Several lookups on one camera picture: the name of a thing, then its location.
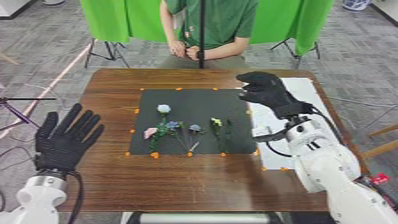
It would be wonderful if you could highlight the black tripod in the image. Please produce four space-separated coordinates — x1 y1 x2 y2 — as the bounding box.
0 96 58 132

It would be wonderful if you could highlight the grey-blue flower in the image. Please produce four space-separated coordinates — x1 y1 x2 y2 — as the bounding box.
185 123 208 153

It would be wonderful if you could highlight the dark mat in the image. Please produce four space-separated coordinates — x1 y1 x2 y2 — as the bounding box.
128 88 259 156

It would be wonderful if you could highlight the yellow flower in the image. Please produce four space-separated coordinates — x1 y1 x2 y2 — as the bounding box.
209 117 229 155

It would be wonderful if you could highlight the white sheet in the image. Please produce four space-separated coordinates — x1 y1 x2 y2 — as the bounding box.
240 77 334 171

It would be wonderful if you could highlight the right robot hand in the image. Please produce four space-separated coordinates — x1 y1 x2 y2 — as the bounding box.
234 71 316 120

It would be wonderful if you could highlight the blue flower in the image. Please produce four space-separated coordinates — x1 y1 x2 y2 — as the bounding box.
165 120 195 153

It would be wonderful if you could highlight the person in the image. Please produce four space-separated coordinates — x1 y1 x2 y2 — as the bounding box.
158 0 261 70

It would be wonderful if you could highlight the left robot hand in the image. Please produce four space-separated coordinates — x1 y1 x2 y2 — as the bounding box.
32 103 106 173

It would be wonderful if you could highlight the black upright pole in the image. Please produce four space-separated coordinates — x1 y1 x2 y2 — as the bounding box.
197 0 208 70

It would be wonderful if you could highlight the pink flower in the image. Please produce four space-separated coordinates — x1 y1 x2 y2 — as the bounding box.
142 122 172 155

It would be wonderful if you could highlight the black cloth stand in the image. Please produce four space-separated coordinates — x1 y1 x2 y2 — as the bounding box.
83 37 131 70
268 37 323 70

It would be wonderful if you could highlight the black cable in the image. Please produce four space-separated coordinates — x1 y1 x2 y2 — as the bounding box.
263 141 295 158
64 170 87 224

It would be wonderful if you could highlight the wooden chair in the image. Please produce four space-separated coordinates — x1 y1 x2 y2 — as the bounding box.
360 123 398 160

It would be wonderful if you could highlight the white flower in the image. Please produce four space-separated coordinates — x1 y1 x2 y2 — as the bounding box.
154 104 174 128

